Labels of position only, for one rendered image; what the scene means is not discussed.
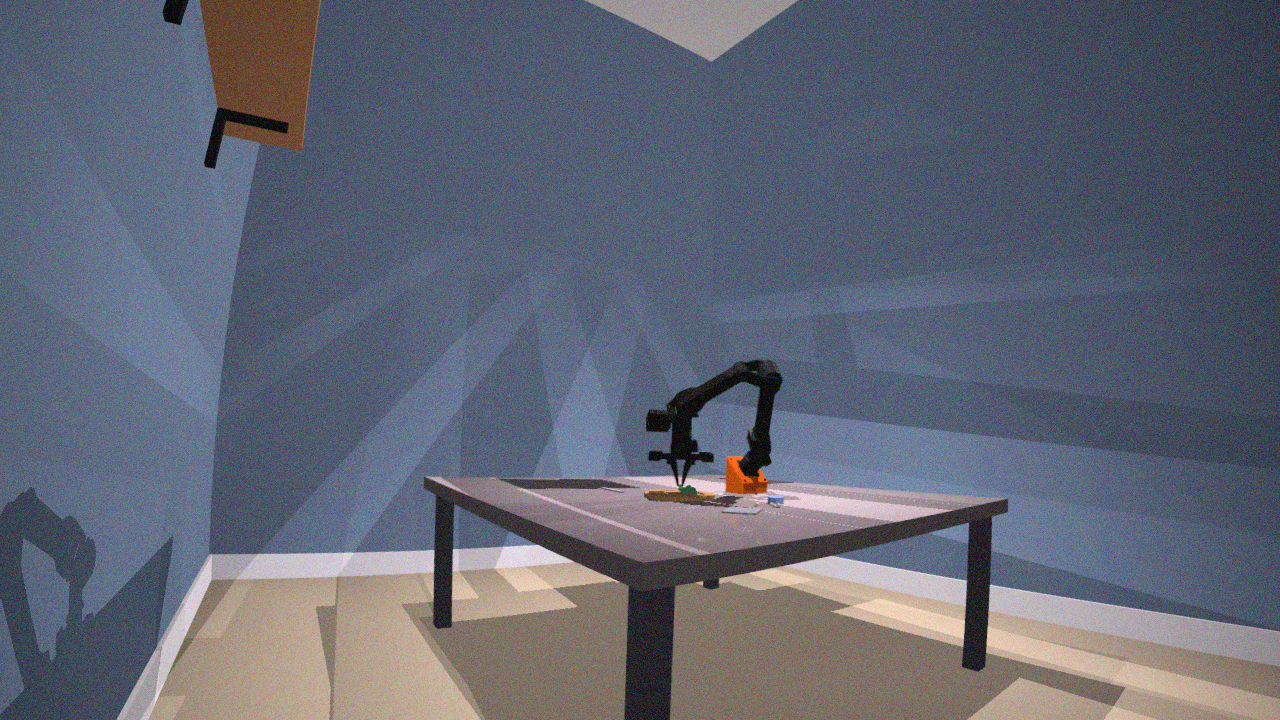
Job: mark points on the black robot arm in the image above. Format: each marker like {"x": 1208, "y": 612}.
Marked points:
{"x": 690, "y": 401}

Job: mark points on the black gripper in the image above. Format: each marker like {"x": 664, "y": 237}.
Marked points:
{"x": 656, "y": 455}

